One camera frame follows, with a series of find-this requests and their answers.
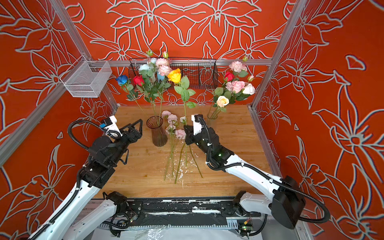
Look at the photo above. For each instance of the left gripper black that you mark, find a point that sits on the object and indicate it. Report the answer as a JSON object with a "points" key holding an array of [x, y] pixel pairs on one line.
{"points": [[137, 134]]}

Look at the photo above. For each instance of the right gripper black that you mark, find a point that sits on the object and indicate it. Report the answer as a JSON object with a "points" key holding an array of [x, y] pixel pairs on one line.
{"points": [[189, 136]]}

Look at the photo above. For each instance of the clear ribbed glass vase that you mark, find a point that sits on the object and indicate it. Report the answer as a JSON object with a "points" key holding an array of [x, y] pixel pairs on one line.
{"points": [[212, 120]]}

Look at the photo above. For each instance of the pink peony stem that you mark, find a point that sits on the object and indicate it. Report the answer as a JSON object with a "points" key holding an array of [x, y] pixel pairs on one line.
{"points": [[163, 69], [239, 69], [172, 122], [186, 153]]}

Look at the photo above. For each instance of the peach rose stem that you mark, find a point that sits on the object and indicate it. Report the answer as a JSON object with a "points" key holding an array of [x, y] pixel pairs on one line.
{"points": [[219, 106]]}

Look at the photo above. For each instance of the red rose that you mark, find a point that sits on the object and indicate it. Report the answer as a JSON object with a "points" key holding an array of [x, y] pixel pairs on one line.
{"points": [[145, 86]]}

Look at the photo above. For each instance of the blue rose stem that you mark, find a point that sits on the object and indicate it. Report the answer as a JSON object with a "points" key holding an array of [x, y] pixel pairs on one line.
{"points": [[133, 95]]}

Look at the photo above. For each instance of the pink rose stem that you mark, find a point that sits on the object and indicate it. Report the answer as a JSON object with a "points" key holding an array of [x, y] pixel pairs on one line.
{"points": [[235, 88]]}

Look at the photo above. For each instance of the white rose stem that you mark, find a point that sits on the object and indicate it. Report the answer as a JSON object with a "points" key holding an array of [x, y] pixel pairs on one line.
{"points": [[248, 90]]}

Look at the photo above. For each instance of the yellow rose stem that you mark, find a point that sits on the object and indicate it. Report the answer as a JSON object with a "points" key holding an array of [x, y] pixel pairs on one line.
{"points": [[182, 87]]}

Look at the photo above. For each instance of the red rose stem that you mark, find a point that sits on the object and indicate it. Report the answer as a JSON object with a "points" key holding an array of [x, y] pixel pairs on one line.
{"points": [[229, 76]]}

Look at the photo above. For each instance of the pale blue peony stem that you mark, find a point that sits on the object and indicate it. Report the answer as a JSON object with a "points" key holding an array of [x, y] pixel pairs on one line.
{"points": [[147, 73]]}

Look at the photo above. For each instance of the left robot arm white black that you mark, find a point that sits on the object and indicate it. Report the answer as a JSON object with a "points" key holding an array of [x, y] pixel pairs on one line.
{"points": [[104, 155]]}

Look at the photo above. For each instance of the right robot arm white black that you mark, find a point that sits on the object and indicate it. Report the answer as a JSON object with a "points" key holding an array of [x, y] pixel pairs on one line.
{"points": [[282, 198]]}

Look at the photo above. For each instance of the brown glass vase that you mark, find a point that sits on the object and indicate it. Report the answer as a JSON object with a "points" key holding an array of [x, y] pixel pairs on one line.
{"points": [[159, 136]]}

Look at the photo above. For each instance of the aluminium back crossbar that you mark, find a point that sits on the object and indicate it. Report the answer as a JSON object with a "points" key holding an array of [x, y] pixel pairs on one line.
{"points": [[220, 62]]}

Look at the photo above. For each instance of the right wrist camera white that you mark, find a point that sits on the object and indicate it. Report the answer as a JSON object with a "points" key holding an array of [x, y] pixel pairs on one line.
{"points": [[197, 126]]}

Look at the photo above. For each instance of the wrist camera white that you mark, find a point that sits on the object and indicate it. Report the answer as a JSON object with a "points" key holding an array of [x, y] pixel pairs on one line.
{"points": [[197, 126], [110, 128]]}

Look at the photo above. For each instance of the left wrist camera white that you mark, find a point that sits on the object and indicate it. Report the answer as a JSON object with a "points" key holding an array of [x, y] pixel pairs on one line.
{"points": [[110, 128]]}

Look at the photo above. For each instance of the clear acrylic wall box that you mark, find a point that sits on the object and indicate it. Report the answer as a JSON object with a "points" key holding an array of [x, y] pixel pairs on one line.
{"points": [[85, 78]]}

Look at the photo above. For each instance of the black wire basket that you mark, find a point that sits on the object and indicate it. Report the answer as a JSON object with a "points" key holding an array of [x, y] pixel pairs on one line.
{"points": [[201, 76]]}

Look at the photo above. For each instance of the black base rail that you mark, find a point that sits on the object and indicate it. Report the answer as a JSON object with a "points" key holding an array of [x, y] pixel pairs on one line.
{"points": [[196, 212]]}

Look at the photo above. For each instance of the aluminium frame post left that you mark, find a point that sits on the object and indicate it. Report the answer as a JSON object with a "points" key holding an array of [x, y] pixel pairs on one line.
{"points": [[65, 18]]}

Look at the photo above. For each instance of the aluminium frame post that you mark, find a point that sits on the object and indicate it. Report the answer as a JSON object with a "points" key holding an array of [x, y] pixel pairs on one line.
{"points": [[65, 18], [290, 25]]}

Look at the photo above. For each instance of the aluminium frame post right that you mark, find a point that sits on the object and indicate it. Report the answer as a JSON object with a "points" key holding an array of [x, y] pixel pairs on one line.
{"points": [[290, 25]]}

